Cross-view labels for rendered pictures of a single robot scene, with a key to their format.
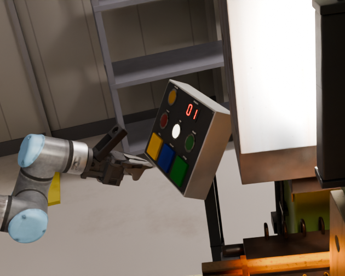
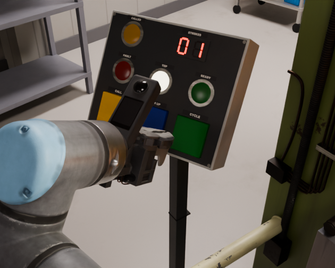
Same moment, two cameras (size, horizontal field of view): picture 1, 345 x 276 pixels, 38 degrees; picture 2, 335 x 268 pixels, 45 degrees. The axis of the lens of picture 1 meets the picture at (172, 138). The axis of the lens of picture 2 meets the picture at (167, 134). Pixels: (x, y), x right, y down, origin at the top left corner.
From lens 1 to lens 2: 99 cm
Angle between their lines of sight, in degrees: 35
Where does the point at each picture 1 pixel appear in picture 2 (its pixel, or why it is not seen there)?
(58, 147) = (85, 138)
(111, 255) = not seen: outside the picture
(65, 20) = not seen: outside the picture
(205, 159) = (233, 111)
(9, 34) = not seen: outside the picture
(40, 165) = (61, 187)
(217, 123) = (248, 57)
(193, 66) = not seen: outside the picture
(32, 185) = (47, 236)
